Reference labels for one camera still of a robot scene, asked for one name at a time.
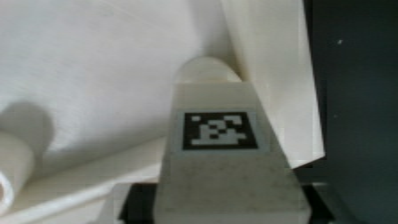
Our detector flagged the white table leg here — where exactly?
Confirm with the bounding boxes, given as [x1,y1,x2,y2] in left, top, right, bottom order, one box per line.
[154,57,310,224]

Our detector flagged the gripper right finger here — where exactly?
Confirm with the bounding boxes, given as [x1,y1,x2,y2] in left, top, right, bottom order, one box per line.
[301,182,349,224]

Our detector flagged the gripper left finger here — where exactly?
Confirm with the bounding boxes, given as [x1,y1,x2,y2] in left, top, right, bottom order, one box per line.
[104,183,157,224]

